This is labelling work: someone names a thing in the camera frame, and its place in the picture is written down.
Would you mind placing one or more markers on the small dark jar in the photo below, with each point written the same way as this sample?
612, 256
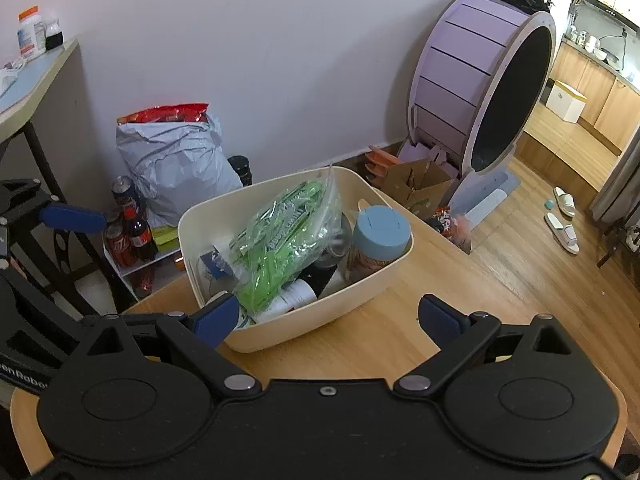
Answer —
54, 35

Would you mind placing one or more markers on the dark cola can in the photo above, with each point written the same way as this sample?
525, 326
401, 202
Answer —
125, 195

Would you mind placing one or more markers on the orange cap supplement bottle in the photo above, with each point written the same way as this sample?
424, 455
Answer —
31, 35

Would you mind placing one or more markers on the wooden kitchen cabinets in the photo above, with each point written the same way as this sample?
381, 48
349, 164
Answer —
600, 95

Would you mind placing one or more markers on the grey curtain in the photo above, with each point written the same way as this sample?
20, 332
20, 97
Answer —
617, 185

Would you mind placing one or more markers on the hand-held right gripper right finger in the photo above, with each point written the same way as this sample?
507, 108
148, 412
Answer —
440, 320

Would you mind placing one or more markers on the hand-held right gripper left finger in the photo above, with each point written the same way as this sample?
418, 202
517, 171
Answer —
217, 320

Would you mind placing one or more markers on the blue sachet packet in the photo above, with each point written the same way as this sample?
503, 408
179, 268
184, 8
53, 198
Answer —
215, 266

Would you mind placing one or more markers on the white slipper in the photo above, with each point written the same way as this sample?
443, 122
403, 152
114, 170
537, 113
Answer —
562, 232
565, 202

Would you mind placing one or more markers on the green box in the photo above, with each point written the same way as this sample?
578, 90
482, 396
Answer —
165, 240

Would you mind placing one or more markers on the white low shelf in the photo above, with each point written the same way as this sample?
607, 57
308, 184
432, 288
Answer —
150, 272

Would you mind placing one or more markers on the kitchen counter with dishes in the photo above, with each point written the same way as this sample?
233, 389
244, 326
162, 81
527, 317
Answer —
600, 55

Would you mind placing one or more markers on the toothpick jar with blue lid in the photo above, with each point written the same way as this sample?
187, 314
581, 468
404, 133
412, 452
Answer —
380, 230

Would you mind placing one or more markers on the cream plastic container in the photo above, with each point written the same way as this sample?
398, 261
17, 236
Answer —
310, 330

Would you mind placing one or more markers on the red snack bag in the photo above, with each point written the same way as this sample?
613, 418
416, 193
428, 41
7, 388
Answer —
165, 114

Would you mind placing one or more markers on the white storage box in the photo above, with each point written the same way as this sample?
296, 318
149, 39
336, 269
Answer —
565, 100

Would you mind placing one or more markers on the cola bottle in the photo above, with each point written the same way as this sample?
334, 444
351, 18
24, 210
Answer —
140, 235

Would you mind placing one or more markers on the orange snack packets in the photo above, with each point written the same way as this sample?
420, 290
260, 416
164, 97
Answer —
450, 227

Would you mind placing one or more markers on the red cola can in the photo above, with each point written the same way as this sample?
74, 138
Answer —
120, 247

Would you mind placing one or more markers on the clear bag of green packets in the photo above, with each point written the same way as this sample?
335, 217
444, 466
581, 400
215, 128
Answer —
280, 240

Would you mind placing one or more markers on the grey plastic bag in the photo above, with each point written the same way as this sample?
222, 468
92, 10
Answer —
175, 165

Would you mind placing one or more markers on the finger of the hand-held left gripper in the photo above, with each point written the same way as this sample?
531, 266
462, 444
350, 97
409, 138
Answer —
30, 305
70, 217

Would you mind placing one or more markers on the orange plastic pieces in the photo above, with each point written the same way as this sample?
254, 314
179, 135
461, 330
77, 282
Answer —
382, 160

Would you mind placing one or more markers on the light blue desk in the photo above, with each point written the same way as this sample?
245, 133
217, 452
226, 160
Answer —
35, 85

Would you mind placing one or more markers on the purple cat wheel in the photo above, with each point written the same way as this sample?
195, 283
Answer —
450, 70

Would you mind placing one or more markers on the cardboard box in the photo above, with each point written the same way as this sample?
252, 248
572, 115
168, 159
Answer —
420, 185

